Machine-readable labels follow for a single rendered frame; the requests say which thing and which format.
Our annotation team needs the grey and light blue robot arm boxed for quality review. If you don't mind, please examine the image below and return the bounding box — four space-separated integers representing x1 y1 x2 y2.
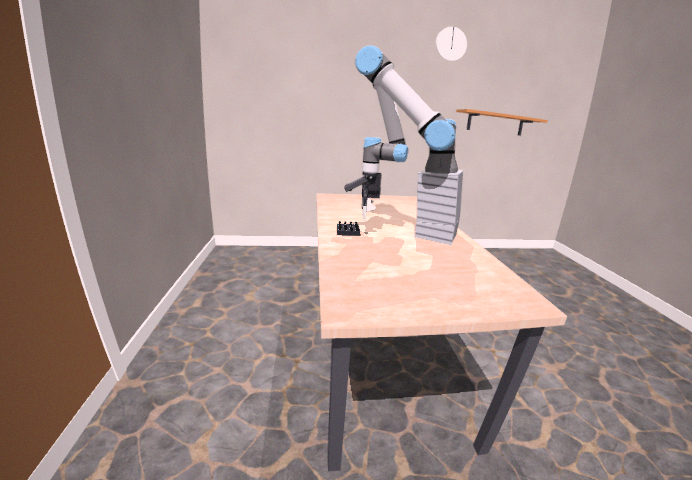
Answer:
355 46 458 173

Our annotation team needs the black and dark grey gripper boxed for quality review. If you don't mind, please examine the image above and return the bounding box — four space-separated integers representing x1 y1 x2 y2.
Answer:
361 172 382 220

